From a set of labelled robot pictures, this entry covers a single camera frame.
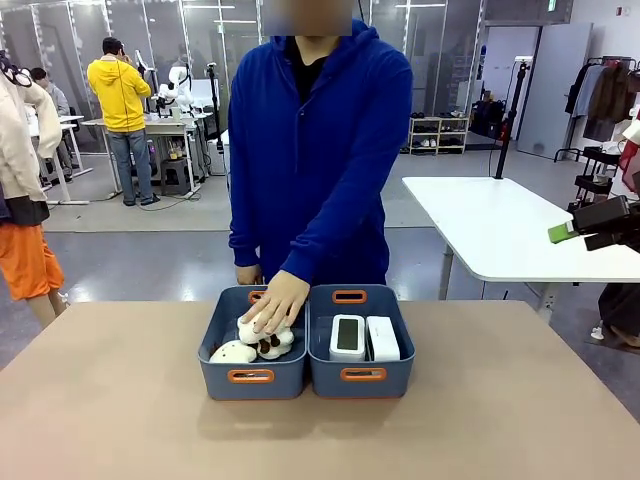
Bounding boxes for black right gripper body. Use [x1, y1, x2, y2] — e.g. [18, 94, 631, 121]
[571, 194, 633, 236]

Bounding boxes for plain white digital clock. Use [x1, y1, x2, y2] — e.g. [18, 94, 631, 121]
[365, 315, 402, 363]

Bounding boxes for white clock with dark screen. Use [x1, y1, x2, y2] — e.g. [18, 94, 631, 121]
[328, 314, 370, 363]

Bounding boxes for white brown plush toy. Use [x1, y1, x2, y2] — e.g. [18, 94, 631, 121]
[236, 311, 297, 361]

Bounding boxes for cream white plush toy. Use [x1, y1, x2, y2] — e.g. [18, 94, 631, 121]
[208, 339, 259, 365]

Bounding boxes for person's right forearm blue sleeve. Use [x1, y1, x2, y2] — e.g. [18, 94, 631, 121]
[228, 199, 265, 269]

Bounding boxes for person's left forearm blue sleeve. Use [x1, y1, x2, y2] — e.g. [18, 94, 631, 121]
[278, 194, 384, 302]

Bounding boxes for person's left hand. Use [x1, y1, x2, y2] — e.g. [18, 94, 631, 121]
[238, 269, 312, 336]

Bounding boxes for person's right hand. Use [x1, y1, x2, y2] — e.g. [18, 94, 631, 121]
[235, 264, 265, 287]

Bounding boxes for black rolling cart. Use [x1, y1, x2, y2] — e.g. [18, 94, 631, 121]
[566, 145, 624, 214]

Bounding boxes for red hanging garment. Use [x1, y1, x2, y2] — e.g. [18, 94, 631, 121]
[617, 119, 640, 196]

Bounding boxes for person in black trousers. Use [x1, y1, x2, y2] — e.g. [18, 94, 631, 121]
[590, 280, 640, 350]

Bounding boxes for large white table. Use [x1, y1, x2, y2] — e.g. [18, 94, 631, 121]
[401, 175, 640, 321]

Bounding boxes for black clothes rack with coats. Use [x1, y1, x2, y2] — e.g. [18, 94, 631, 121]
[553, 55, 640, 164]

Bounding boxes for black tripod pole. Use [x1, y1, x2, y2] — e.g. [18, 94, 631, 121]
[493, 56, 532, 181]

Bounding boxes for white shoe rack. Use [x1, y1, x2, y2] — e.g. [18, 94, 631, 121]
[408, 115, 472, 156]

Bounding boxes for person in blue hoodie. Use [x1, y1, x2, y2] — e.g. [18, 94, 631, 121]
[227, 18, 415, 302]

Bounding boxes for black background tripod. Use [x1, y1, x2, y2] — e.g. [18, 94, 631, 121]
[205, 61, 227, 154]

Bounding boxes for dark grey step stool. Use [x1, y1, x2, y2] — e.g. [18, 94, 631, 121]
[159, 160, 195, 198]

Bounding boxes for white workbench desk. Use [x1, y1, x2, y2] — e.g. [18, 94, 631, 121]
[81, 112, 210, 197]

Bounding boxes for person in yellow hoodie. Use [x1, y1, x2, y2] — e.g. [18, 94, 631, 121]
[86, 36, 162, 208]

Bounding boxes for small white side desk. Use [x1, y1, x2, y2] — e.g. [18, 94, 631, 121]
[28, 115, 95, 207]

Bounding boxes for seated person grey top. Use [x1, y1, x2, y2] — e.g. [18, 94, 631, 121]
[29, 66, 75, 184]

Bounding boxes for blue basket orange handles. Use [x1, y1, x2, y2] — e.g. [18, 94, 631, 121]
[306, 283, 418, 400]
[197, 284, 310, 402]

